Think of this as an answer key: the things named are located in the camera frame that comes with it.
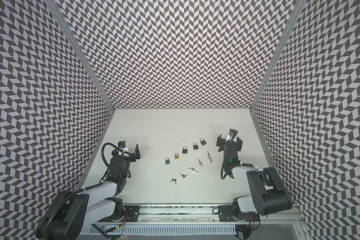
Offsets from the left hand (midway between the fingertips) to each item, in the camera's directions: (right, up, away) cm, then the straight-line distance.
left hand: (129, 145), depth 87 cm
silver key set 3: (+38, -15, 0) cm, 40 cm away
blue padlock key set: (+26, -19, -3) cm, 32 cm away
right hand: (+59, +3, +3) cm, 60 cm away
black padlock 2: (+39, -2, +10) cm, 40 cm away
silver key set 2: (+42, -12, +4) cm, 44 cm away
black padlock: (+32, -5, +8) cm, 34 cm away
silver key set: (+48, -8, +6) cm, 49 cm away
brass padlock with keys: (+27, -8, +7) cm, 29 cm away
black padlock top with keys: (+45, 0, +12) cm, 46 cm away
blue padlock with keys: (+22, -10, +4) cm, 24 cm away
